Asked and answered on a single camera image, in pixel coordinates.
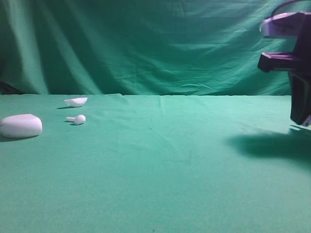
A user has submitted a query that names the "purple black gripper body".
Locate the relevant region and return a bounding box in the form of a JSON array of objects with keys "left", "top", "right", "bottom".
[{"left": 257, "top": 11, "right": 311, "bottom": 73}]

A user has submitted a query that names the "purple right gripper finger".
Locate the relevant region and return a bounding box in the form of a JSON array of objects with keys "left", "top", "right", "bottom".
[{"left": 288, "top": 71, "right": 311, "bottom": 126}]

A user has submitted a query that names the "white earbud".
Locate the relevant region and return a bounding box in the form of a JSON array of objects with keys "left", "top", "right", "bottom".
[{"left": 66, "top": 115, "right": 86, "bottom": 125}]

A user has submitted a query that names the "white earbud case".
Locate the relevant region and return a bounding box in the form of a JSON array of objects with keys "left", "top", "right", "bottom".
[{"left": 0, "top": 114, "right": 43, "bottom": 138}]

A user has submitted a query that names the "green table cloth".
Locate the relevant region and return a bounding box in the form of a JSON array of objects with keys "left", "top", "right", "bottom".
[{"left": 0, "top": 95, "right": 311, "bottom": 233}]

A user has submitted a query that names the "white case lid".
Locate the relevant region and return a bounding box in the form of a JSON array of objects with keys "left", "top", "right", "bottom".
[{"left": 64, "top": 97, "right": 88, "bottom": 107}]

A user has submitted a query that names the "green backdrop curtain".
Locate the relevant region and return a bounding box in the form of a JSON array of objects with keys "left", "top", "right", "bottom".
[{"left": 0, "top": 0, "right": 294, "bottom": 96}]

